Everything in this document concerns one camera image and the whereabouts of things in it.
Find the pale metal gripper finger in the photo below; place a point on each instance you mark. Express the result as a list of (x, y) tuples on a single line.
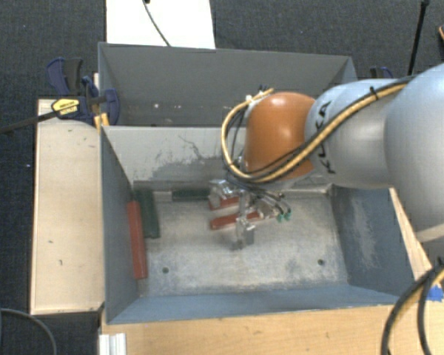
[(249, 234), (239, 235)]

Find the red-brown flat block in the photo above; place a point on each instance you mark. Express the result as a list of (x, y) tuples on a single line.
[(223, 221), (227, 202), (137, 240)]

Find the grey metal bin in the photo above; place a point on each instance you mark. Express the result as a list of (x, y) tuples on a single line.
[(222, 264)]

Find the dark green flat block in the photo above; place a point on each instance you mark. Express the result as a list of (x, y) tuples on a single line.
[(149, 214), (190, 194)]

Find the pale wood flat board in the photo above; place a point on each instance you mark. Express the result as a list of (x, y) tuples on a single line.
[(66, 216)]

